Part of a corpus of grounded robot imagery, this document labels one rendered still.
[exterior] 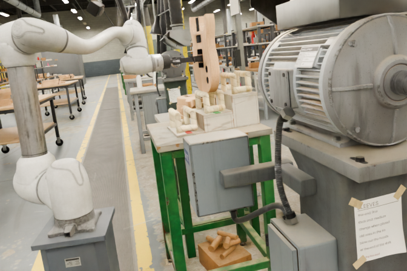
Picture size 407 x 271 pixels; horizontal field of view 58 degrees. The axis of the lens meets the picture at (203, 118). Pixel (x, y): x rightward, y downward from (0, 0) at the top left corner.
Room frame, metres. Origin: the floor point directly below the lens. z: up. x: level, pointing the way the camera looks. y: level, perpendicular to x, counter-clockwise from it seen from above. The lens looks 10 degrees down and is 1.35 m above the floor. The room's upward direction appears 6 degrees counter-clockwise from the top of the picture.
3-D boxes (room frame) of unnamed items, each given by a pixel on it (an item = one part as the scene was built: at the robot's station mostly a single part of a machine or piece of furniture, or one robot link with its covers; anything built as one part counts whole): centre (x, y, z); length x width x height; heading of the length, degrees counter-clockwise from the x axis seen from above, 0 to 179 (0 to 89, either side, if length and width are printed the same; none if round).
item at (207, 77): (2.00, -0.04, 1.32); 0.35 x 0.04 x 0.40; 15
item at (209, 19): (1.88, -0.08, 1.47); 0.07 x 0.04 x 0.09; 15
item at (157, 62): (1.93, 0.21, 1.31); 0.09 x 0.06 x 0.09; 15
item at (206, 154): (0.90, -0.06, 0.99); 0.24 x 0.21 x 0.26; 12
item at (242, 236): (2.35, -0.17, 0.45); 0.05 x 0.05 x 0.90; 12
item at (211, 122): (2.00, -0.04, 0.98); 0.27 x 0.16 x 0.09; 16
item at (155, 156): (2.24, 0.31, 0.45); 0.05 x 0.05 x 0.90; 12
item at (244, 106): (2.04, -0.19, 1.02); 0.27 x 0.15 x 0.17; 16
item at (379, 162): (0.80, -0.33, 1.11); 0.36 x 0.24 x 0.04; 12
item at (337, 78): (0.87, -0.31, 1.25); 0.41 x 0.27 x 0.26; 12
